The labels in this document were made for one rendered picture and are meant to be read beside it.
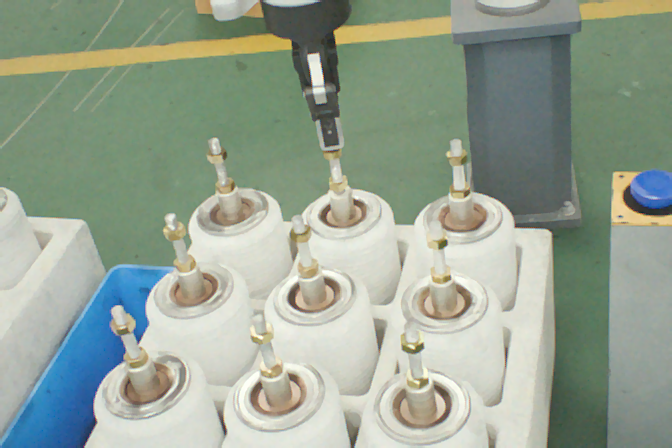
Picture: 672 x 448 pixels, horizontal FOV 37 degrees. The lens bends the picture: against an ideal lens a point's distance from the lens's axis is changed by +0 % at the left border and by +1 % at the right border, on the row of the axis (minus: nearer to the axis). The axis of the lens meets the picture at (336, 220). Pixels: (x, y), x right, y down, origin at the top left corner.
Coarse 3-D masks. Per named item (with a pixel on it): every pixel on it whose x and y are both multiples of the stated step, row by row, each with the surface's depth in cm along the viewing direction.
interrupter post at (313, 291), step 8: (320, 272) 88; (304, 280) 87; (312, 280) 87; (320, 280) 88; (304, 288) 88; (312, 288) 88; (320, 288) 88; (304, 296) 89; (312, 296) 89; (320, 296) 89; (312, 304) 89
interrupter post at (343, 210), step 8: (328, 192) 97; (344, 192) 97; (336, 200) 96; (344, 200) 96; (352, 200) 97; (336, 208) 97; (344, 208) 97; (352, 208) 98; (336, 216) 98; (344, 216) 98; (352, 216) 98
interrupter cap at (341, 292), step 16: (336, 272) 92; (288, 288) 91; (336, 288) 90; (352, 288) 90; (288, 304) 89; (304, 304) 89; (320, 304) 89; (336, 304) 88; (352, 304) 88; (288, 320) 88; (304, 320) 87; (320, 320) 87
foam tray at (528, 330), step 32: (288, 224) 111; (416, 256) 103; (544, 256) 100; (544, 288) 97; (384, 320) 97; (512, 320) 94; (544, 320) 96; (384, 352) 93; (512, 352) 91; (544, 352) 97; (512, 384) 88; (544, 384) 99; (352, 416) 89; (512, 416) 85; (544, 416) 100
